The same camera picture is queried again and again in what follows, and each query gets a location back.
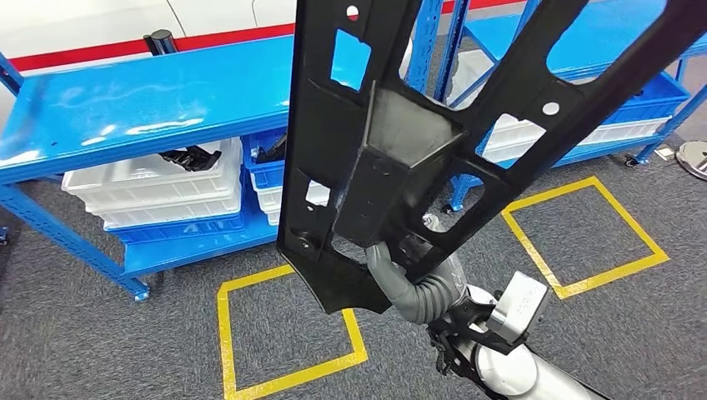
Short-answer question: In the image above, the long black plastic part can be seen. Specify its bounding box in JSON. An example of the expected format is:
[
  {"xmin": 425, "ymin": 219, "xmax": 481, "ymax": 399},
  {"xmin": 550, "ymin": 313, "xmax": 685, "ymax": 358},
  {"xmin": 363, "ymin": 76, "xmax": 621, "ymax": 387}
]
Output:
[{"xmin": 276, "ymin": 0, "xmax": 707, "ymax": 317}]

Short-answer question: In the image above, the small black plastic part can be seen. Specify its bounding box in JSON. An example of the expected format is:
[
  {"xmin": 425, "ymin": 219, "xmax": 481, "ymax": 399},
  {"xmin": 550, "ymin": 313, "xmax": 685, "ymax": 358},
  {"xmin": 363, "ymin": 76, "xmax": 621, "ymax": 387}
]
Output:
[
  {"xmin": 158, "ymin": 144, "xmax": 223, "ymax": 173},
  {"xmin": 254, "ymin": 133, "xmax": 288, "ymax": 165}
]

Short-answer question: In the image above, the blue metal shelf rack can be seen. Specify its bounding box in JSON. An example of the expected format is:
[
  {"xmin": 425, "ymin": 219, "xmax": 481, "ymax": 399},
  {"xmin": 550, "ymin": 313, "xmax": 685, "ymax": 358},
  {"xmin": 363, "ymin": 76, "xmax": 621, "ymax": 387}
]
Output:
[
  {"xmin": 0, "ymin": 0, "xmax": 470, "ymax": 303},
  {"xmin": 436, "ymin": 0, "xmax": 707, "ymax": 217}
]

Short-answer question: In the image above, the blue plastic crate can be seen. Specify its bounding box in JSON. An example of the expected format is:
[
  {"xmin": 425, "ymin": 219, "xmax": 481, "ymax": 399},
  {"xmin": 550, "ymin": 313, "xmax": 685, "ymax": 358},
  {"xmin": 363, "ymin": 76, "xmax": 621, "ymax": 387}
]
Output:
[
  {"xmin": 104, "ymin": 212, "xmax": 248, "ymax": 245},
  {"xmin": 242, "ymin": 129, "xmax": 288, "ymax": 190},
  {"xmin": 602, "ymin": 72, "xmax": 691, "ymax": 127}
]

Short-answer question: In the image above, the black cylinder sensor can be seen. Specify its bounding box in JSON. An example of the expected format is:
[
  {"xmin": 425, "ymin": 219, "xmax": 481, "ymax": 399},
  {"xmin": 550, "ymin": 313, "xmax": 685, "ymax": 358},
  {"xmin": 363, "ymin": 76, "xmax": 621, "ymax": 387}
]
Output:
[{"xmin": 143, "ymin": 28, "xmax": 178, "ymax": 57}]

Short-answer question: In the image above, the white car body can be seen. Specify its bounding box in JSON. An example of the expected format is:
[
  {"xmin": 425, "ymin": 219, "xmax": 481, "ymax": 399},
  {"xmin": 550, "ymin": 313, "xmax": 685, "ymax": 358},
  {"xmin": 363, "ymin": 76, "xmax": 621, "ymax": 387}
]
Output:
[{"xmin": 0, "ymin": 0, "xmax": 299, "ymax": 62}]

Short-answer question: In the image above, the round silver metal disc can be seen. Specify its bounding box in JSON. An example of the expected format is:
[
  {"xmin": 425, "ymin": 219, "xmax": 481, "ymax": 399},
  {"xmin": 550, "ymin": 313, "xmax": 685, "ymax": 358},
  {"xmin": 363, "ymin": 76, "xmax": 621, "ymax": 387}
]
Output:
[{"xmin": 674, "ymin": 140, "xmax": 707, "ymax": 183}]

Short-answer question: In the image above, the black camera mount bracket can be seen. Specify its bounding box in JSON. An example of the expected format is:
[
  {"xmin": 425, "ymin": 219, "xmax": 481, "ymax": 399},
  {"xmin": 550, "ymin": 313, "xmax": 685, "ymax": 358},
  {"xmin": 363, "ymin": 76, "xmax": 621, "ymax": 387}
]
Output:
[{"xmin": 426, "ymin": 300, "xmax": 531, "ymax": 358}]

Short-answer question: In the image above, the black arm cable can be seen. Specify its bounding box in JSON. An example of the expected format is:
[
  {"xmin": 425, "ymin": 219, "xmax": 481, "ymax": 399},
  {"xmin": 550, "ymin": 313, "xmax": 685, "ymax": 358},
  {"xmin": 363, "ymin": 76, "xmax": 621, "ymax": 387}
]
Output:
[{"xmin": 428, "ymin": 328, "xmax": 499, "ymax": 400}]

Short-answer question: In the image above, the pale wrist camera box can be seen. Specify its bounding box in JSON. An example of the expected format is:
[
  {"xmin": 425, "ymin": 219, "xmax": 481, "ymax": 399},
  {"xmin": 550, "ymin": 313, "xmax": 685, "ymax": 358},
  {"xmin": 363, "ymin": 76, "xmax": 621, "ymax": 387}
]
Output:
[{"xmin": 485, "ymin": 270, "xmax": 551, "ymax": 344}]

